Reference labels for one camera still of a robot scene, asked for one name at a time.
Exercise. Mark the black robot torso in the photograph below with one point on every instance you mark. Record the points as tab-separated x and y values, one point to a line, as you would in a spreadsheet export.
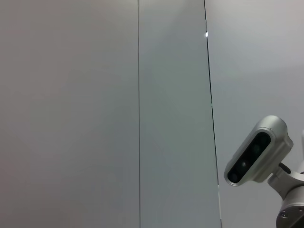
299	223

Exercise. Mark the silver head camera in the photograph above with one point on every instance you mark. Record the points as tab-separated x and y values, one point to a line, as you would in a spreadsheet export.
270	133

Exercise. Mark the silver robot neck mount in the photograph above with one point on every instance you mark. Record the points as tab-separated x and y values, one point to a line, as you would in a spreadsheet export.
289	190

